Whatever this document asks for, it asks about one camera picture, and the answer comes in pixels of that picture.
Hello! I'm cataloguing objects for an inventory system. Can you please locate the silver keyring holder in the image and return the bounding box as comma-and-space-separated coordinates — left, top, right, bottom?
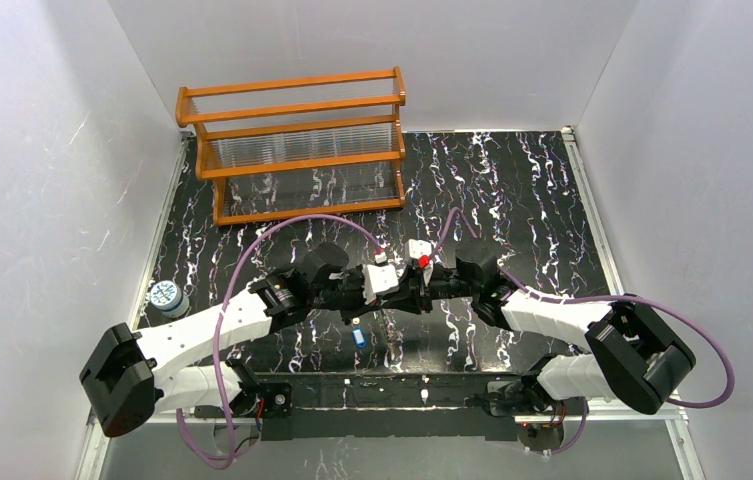
379, 310, 396, 363

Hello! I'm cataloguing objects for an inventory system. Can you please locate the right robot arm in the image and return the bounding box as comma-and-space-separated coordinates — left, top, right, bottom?
363, 240, 696, 414

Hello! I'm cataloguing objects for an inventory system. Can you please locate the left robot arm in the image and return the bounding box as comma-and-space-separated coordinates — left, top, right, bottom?
79, 243, 396, 438

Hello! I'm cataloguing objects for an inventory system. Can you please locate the blue key tag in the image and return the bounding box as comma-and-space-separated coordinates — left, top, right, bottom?
351, 328, 368, 349

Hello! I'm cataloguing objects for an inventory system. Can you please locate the orange wooden shelf rack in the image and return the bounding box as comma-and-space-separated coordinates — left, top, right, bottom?
175, 66, 407, 226

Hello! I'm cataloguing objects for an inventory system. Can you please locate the blue white tape roll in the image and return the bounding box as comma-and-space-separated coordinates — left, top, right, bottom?
148, 280, 190, 319

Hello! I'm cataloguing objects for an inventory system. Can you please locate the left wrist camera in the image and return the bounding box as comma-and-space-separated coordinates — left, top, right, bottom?
362, 251, 400, 305

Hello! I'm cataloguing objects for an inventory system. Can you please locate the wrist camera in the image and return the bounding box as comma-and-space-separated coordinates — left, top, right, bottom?
362, 251, 400, 305
404, 239, 433, 272

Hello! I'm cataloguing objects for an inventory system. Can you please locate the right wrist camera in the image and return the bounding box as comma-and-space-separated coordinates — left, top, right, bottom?
404, 239, 433, 272

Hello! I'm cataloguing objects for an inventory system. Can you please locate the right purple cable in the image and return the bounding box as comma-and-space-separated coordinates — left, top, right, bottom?
428, 207, 736, 457

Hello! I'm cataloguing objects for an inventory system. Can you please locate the purple cable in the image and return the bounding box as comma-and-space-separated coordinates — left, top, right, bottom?
175, 213, 387, 472
428, 207, 736, 457

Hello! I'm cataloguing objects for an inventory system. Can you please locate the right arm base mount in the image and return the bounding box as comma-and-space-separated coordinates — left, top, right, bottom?
464, 379, 590, 444

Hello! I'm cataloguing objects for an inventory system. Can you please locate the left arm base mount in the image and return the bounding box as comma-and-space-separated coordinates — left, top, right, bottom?
227, 379, 293, 419

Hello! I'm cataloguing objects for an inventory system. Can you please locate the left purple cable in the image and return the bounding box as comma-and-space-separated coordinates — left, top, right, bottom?
175, 213, 387, 472

